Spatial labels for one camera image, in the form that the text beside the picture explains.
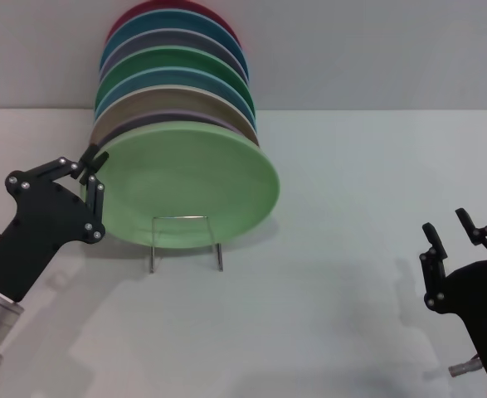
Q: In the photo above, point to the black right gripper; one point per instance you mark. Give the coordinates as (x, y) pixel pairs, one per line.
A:
(483, 311)

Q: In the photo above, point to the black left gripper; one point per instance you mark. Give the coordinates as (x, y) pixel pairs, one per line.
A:
(40, 224)

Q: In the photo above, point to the light green plate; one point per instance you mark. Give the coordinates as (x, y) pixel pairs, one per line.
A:
(185, 182)

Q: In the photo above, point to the lilac plate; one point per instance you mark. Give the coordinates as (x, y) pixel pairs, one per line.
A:
(172, 116)

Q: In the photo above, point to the beige plate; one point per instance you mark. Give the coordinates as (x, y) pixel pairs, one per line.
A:
(164, 99)

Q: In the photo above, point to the light blue plate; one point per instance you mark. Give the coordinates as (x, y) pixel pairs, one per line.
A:
(164, 79)

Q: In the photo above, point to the dark green plate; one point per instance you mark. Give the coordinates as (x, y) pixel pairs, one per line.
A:
(164, 58)

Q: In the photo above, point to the grey purple plate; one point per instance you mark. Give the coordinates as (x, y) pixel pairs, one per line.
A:
(164, 39)

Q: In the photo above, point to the teal blue plate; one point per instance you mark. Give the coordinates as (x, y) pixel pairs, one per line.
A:
(164, 20)

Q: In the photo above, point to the dark red plate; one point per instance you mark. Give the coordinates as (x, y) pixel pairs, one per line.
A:
(164, 4)

